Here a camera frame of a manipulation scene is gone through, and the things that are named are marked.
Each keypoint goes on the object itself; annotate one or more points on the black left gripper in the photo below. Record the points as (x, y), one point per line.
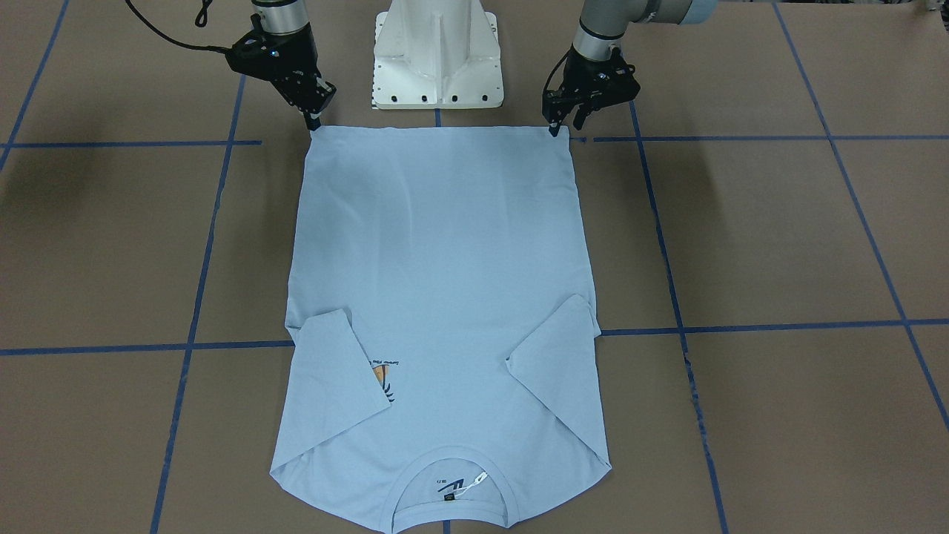
(591, 73)

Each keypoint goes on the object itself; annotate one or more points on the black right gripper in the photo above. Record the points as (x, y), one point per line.
(295, 69)

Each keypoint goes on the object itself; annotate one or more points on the light blue t-shirt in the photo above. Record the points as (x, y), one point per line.
(443, 314)

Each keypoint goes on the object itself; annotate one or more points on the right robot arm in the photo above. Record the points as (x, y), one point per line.
(280, 17)

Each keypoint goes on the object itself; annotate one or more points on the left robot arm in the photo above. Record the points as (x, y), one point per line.
(603, 24)

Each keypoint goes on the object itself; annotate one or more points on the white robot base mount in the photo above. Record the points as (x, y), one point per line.
(436, 54)

